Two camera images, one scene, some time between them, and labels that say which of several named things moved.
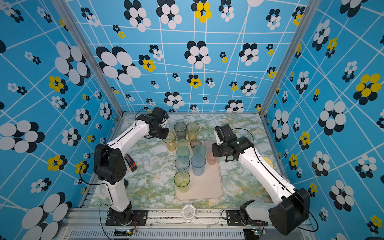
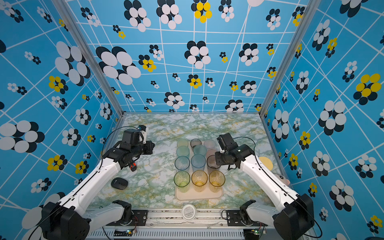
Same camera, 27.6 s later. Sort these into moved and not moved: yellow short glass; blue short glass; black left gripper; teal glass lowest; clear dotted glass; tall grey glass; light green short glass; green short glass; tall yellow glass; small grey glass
Moved: tall grey glass; yellow short glass; black left gripper; tall yellow glass
Not moved: clear dotted glass; green short glass; teal glass lowest; blue short glass; small grey glass; light green short glass
